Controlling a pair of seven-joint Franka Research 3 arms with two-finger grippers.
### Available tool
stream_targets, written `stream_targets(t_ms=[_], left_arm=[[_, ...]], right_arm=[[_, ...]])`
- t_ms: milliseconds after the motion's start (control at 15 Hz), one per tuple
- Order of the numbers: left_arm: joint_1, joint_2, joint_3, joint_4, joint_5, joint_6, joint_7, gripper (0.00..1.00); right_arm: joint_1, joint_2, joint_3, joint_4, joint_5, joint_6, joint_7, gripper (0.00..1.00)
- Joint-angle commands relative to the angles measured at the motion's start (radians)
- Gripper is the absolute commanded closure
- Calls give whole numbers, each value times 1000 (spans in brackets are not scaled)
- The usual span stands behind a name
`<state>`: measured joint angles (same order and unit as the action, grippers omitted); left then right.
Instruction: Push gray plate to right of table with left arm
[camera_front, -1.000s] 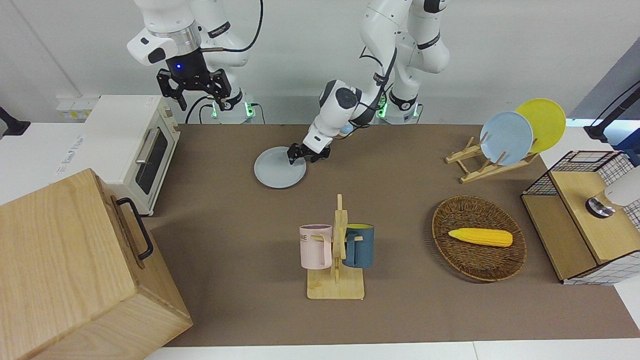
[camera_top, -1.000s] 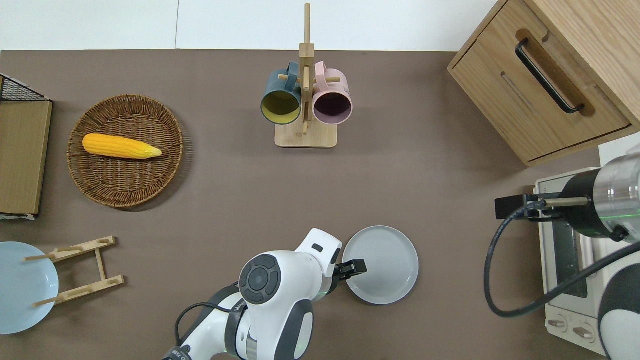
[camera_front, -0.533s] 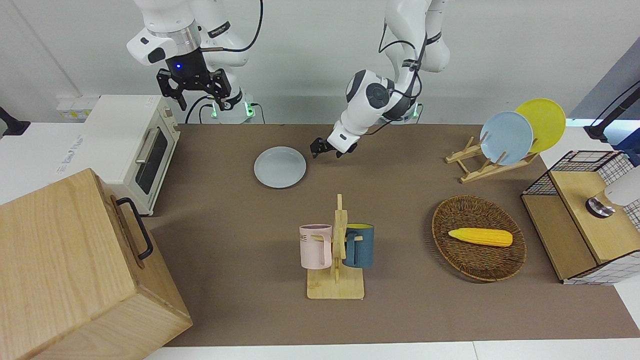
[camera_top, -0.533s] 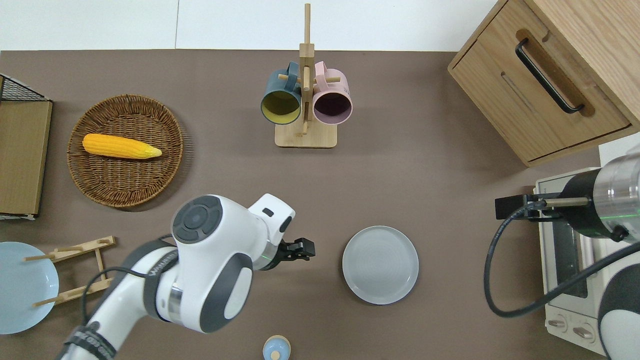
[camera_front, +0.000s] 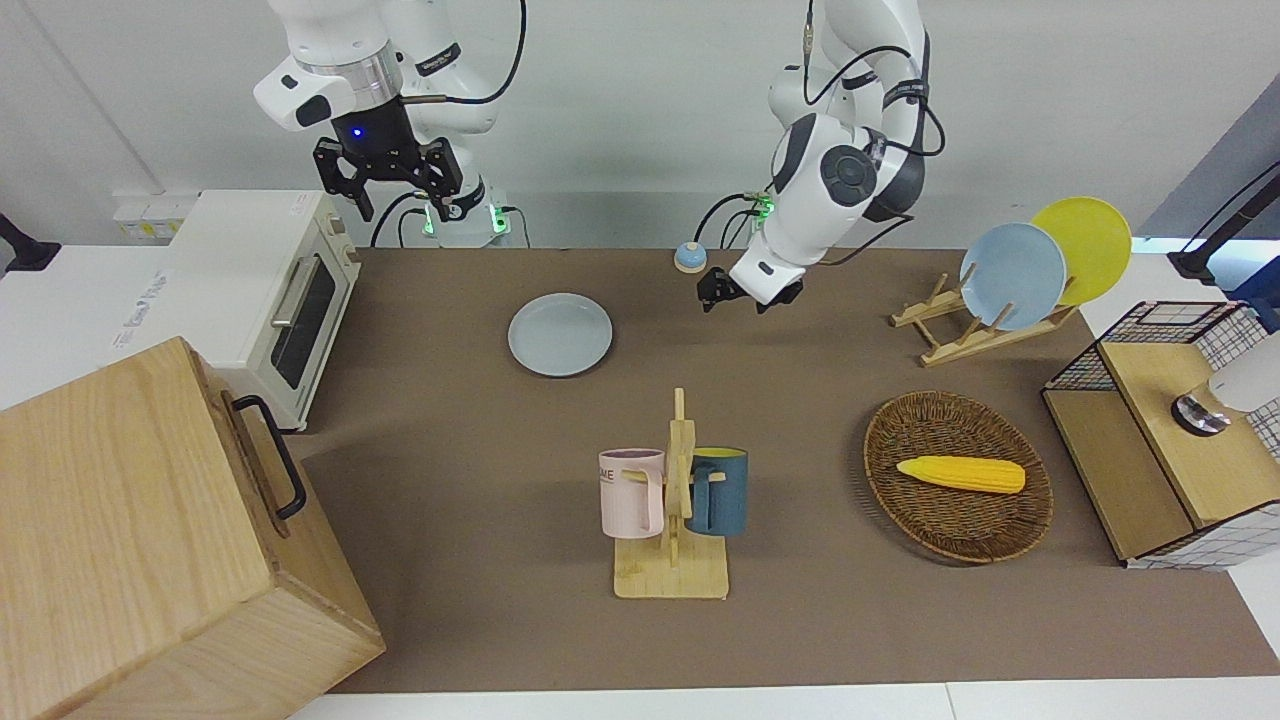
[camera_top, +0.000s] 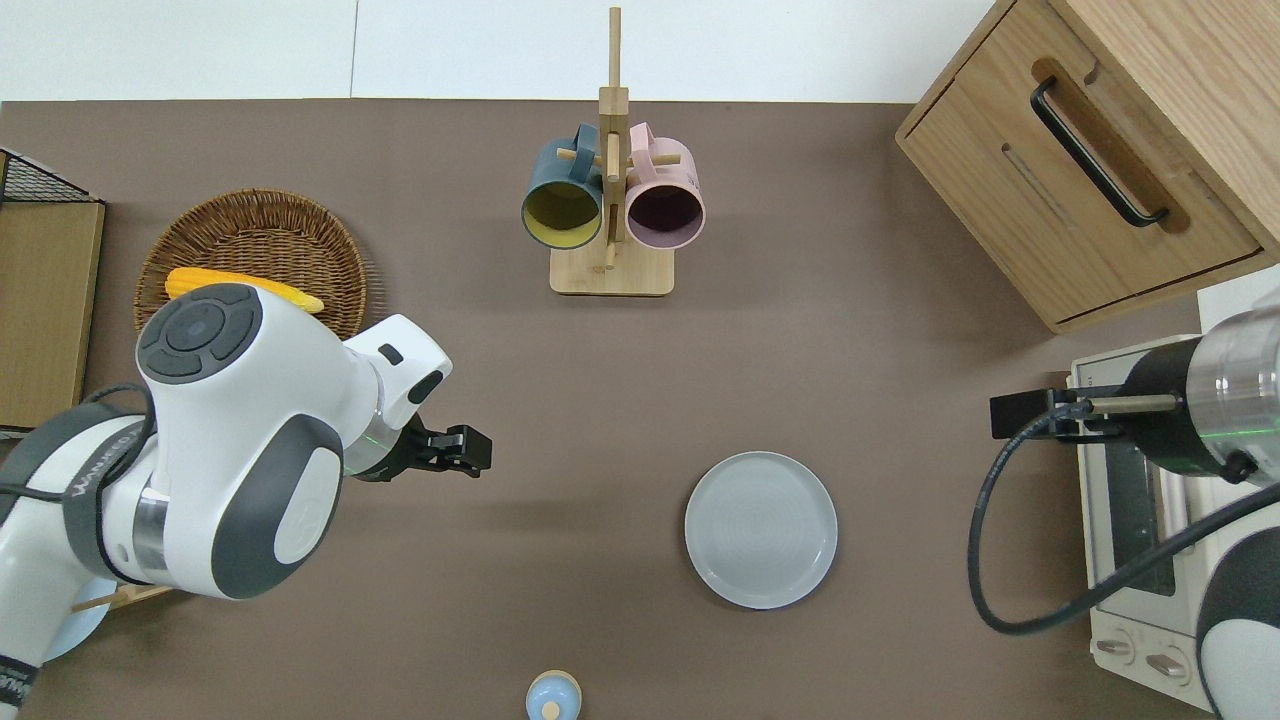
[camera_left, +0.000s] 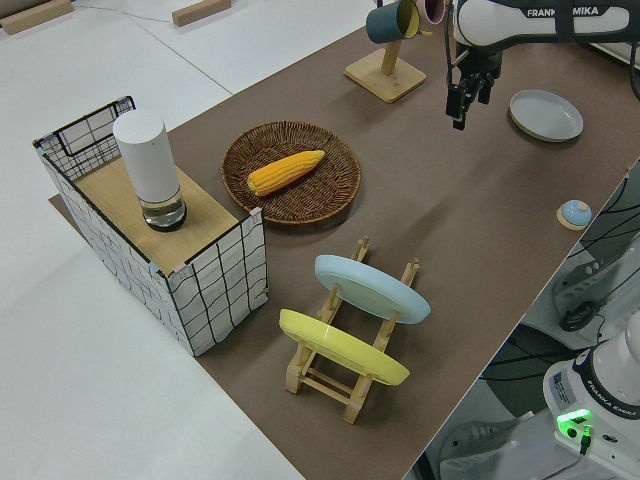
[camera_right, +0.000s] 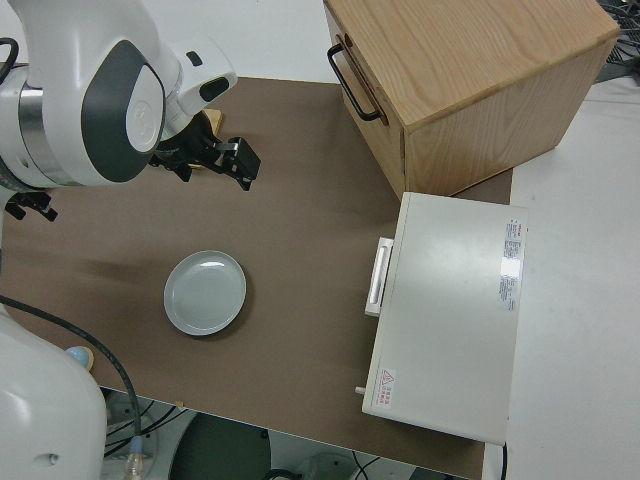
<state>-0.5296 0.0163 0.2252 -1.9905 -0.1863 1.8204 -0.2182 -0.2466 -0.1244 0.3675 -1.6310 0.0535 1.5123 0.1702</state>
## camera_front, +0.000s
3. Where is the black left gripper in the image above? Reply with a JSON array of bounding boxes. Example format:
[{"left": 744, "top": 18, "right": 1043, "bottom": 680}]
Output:
[{"left": 697, "top": 266, "right": 805, "bottom": 315}]

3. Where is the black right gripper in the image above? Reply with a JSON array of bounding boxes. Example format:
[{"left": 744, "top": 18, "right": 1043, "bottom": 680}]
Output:
[{"left": 313, "top": 95, "right": 468, "bottom": 224}]

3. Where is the gray round plate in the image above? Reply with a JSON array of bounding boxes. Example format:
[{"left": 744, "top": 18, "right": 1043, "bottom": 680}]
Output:
[{"left": 507, "top": 292, "right": 614, "bottom": 379}]

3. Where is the wooden plate rack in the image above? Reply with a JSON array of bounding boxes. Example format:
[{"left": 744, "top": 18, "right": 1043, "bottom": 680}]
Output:
[{"left": 890, "top": 272, "right": 1081, "bottom": 368}]

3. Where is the light blue plate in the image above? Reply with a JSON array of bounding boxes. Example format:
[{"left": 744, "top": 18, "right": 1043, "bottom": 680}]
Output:
[{"left": 960, "top": 222, "right": 1069, "bottom": 332}]

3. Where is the yellow plate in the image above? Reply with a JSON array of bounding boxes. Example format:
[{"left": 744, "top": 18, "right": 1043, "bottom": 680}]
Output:
[{"left": 1030, "top": 196, "right": 1133, "bottom": 307}]

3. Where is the white toaster oven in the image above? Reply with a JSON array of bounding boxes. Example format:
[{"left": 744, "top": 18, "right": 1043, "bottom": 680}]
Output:
[{"left": 165, "top": 190, "right": 363, "bottom": 433}]

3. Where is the dark teal mug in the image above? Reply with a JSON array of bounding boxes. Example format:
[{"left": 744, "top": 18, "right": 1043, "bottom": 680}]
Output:
[{"left": 686, "top": 447, "right": 749, "bottom": 537}]

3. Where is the pink mug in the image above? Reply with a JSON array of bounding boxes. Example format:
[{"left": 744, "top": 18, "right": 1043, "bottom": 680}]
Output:
[{"left": 598, "top": 448, "right": 667, "bottom": 539}]

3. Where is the wooden mug tree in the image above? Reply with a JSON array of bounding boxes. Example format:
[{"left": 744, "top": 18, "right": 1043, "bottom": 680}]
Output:
[{"left": 612, "top": 388, "right": 731, "bottom": 601}]

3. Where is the yellow corn cob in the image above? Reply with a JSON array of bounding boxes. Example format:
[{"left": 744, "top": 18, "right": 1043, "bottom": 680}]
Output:
[{"left": 896, "top": 455, "right": 1027, "bottom": 495}]

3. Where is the brown wicker basket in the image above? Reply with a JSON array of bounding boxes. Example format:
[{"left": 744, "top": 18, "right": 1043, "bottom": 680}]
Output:
[{"left": 863, "top": 390, "right": 1054, "bottom": 566}]

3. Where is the brown table mat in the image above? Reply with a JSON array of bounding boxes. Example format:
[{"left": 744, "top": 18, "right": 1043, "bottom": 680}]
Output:
[{"left": 290, "top": 247, "right": 1280, "bottom": 696}]

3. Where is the wooden cabinet box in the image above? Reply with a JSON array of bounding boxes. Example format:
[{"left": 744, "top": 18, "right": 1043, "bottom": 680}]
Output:
[{"left": 0, "top": 336, "right": 387, "bottom": 720}]

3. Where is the white cylinder clear base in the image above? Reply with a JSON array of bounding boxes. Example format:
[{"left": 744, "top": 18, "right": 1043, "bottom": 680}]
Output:
[{"left": 1172, "top": 335, "right": 1280, "bottom": 437}]

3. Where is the white toaster oven handle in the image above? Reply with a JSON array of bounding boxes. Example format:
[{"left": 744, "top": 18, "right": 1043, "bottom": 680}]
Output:
[{"left": 270, "top": 255, "right": 321, "bottom": 329}]

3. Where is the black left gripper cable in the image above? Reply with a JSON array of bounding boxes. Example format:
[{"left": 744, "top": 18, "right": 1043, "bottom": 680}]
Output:
[{"left": 800, "top": 0, "right": 946, "bottom": 159}]

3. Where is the black metal cabinet handle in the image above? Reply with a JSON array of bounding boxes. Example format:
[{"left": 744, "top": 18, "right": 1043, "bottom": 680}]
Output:
[{"left": 232, "top": 395, "right": 307, "bottom": 521}]

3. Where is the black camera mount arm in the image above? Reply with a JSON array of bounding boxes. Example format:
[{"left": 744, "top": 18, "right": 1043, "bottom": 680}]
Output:
[
  {"left": 0, "top": 213, "right": 63, "bottom": 277},
  {"left": 1165, "top": 160, "right": 1280, "bottom": 283}
]

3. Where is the wire grid wooden shelf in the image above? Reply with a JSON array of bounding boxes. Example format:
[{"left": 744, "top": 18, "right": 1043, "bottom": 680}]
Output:
[{"left": 1042, "top": 300, "right": 1280, "bottom": 573}]

